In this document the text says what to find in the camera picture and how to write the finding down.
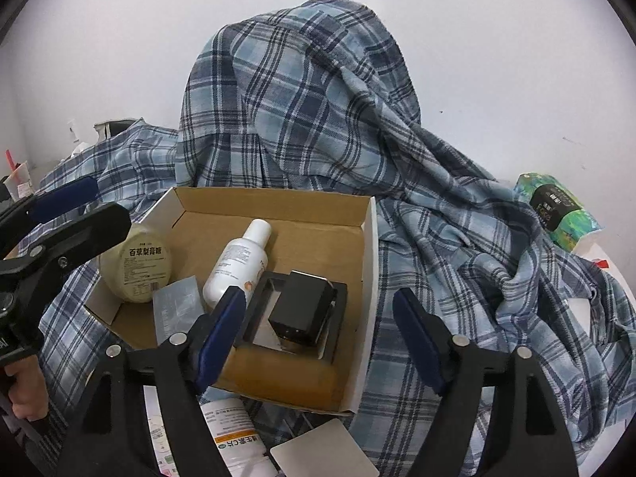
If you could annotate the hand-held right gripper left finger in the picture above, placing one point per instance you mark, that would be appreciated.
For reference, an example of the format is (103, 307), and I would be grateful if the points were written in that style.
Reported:
(218, 338)

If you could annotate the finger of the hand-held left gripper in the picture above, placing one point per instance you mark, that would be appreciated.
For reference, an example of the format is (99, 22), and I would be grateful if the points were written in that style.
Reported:
(94, 231)
(64, 196)

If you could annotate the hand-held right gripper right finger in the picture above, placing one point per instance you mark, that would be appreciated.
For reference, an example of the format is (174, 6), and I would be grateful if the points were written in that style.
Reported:
(420, 343)

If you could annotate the clear plastic packet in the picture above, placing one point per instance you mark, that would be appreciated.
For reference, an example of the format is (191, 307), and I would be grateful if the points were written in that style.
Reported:
(176, 308)

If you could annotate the round beige tin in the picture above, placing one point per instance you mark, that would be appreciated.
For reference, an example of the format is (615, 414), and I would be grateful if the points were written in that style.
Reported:
(136, 263)

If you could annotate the white lotion bottle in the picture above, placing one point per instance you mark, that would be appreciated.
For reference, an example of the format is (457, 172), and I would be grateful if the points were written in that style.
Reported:
(236, 263)

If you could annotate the black display frame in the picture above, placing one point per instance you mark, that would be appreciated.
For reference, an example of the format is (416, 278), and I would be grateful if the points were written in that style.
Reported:
(335, 328)

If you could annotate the black cube charger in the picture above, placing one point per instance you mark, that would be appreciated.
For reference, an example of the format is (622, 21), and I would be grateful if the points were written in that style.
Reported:
(300, 308)

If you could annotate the cardboard box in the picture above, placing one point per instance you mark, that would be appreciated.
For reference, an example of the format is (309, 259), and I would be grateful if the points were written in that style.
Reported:
(298, 243)

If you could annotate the person's left hand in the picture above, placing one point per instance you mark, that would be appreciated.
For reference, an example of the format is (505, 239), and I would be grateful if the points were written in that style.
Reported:
(27, 392)

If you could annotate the plastic cup with red straw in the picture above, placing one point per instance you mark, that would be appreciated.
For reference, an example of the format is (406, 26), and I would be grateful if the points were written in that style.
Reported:
(20, 176)

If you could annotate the grey box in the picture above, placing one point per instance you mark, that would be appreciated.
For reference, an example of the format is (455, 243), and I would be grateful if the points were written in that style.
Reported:
(107, 129)

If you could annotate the white bottle orange label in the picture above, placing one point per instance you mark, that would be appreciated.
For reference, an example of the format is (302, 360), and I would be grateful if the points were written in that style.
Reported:
(231, 432)

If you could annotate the white remote control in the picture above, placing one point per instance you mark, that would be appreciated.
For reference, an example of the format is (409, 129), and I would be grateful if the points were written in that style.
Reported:
(158, 437)

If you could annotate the white square box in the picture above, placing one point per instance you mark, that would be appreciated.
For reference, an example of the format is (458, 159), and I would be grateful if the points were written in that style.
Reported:
(323, 452)

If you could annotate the green tissue pack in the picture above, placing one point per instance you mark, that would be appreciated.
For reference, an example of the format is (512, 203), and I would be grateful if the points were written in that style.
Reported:
(556, 208)

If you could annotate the blue plaid shirt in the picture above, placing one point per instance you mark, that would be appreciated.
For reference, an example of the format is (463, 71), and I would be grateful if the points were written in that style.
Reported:
(308, 109)

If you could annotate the white wall socket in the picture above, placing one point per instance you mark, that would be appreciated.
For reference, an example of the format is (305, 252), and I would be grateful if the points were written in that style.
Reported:
(73, 129)

